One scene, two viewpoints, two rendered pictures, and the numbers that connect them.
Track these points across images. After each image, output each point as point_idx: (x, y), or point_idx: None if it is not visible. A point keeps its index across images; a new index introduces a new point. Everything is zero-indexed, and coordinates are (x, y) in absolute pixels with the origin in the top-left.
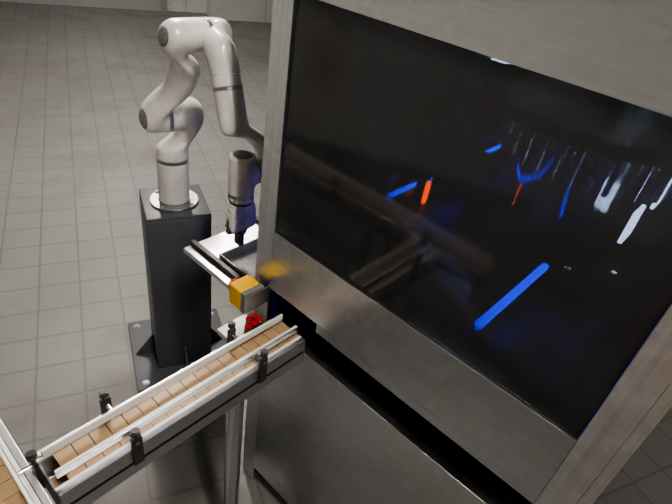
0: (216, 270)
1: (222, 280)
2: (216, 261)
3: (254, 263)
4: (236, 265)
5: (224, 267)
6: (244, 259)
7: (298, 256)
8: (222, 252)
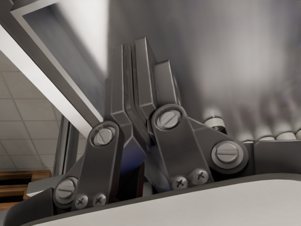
0: (13, 40)
1: (41, 91)
2: (2, 27)
3: (197, 39)
4: (112, 34)
5: (46, 75)
6: (166, 0)
7: None
8: (32, 3)
